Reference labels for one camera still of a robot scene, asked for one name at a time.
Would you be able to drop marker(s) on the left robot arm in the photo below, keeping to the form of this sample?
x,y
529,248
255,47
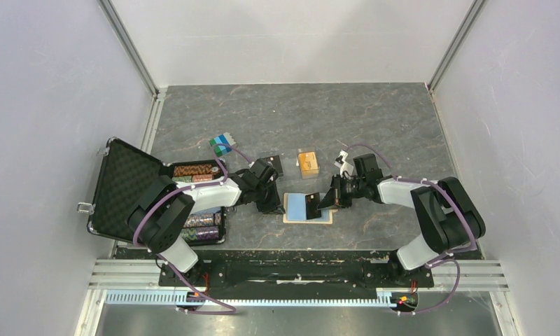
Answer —
x,y
158,216

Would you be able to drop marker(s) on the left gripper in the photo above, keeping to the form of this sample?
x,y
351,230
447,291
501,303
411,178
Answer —
x,y
274,206

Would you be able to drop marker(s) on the green blue grey block stack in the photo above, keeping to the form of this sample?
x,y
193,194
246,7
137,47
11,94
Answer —
x,y
222,144

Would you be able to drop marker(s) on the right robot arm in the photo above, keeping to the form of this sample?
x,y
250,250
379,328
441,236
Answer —
x,y
448,220

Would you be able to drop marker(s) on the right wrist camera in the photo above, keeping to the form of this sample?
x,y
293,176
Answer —
x,y
363,166

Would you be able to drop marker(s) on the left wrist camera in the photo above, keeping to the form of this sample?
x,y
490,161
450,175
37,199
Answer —
x,y
264,171

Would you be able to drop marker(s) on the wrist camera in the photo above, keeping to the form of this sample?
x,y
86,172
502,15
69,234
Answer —
x,y
363,166
264,171

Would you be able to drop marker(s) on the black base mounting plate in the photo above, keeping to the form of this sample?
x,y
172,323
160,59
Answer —
x,y
374,273

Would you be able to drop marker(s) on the clear acrylic card stand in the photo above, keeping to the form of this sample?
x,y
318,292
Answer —
x,y
289,160

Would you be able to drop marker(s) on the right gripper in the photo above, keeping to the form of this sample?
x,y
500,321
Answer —
x,y
334,196

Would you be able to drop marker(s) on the white cable duct strip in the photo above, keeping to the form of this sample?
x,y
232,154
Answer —
x,y
183,298

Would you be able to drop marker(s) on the black foam-lined case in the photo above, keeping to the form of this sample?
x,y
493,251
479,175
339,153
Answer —
x,y
125,173

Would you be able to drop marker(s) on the beige leather card holder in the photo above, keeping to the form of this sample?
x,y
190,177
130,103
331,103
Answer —
x,y
295,211

